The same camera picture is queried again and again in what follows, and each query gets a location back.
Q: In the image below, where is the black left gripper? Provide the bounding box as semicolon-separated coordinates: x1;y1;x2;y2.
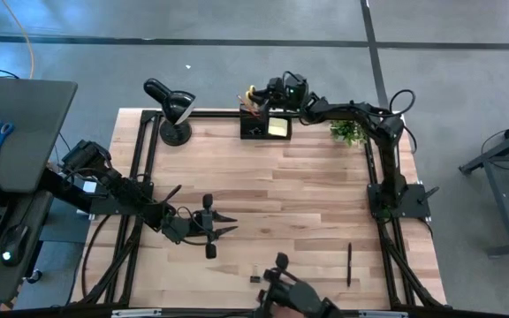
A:
190;193;239;261

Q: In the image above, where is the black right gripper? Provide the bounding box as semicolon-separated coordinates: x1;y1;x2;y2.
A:
248;75;315;117

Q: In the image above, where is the yellow sticky note pad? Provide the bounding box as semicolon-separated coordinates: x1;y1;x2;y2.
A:
267;116;289;138

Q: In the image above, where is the black pen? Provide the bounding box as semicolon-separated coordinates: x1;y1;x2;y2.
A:
346;241;353;288

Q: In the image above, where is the black mesh desk organizer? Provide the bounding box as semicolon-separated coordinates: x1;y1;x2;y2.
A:
239;105;293;141

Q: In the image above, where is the black desk lamp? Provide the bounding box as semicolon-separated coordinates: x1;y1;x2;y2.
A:
142;77;197;148

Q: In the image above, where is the green plant in white pot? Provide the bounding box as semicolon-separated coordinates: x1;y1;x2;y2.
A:
328;118;369;148

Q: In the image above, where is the black caster wheel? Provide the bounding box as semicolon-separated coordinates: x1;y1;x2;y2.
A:
23;268;43;285

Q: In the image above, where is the black computer mouse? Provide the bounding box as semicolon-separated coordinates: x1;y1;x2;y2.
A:
0;223;31;268

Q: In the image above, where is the grey metal stand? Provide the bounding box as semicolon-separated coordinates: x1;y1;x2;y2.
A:
459;110;509;259

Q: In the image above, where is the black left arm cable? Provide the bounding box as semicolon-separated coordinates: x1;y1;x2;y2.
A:
175;205;208;247

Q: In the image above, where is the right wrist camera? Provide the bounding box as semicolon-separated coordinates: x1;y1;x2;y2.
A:
282;72;309;102

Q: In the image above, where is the black table frame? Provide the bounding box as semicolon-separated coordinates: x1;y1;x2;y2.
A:
71;108;448;318

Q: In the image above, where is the silver metal bracket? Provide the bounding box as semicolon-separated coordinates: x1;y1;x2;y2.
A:
110;308;163;318
358;310;410;318

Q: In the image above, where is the orange cable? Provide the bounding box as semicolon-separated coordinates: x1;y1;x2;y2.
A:
0;0;36;80

